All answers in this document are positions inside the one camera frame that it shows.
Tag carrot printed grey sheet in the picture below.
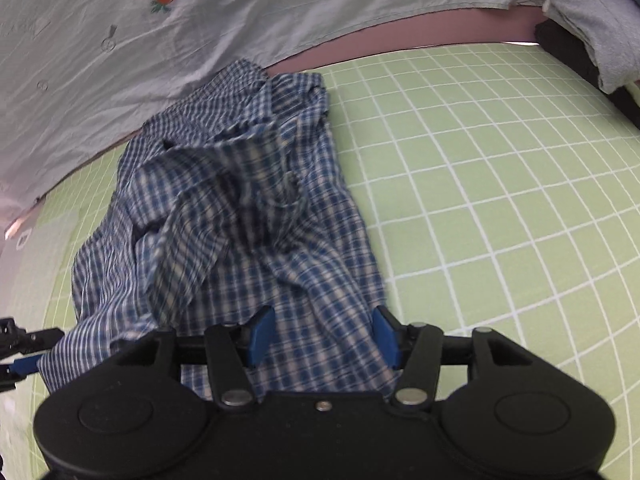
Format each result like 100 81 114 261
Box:
0 0 548 211

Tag blue plaid shirt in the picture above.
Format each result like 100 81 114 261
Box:
39 57 401 403

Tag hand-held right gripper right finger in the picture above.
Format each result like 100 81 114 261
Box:
372 306 541 409

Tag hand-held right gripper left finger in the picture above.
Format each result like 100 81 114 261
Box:
111 305 277 409

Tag grey fleece sweatshirt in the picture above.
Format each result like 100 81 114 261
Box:
529 0 640 93

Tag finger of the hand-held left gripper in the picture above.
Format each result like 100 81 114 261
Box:
0 316 66 359
0 353 48 393

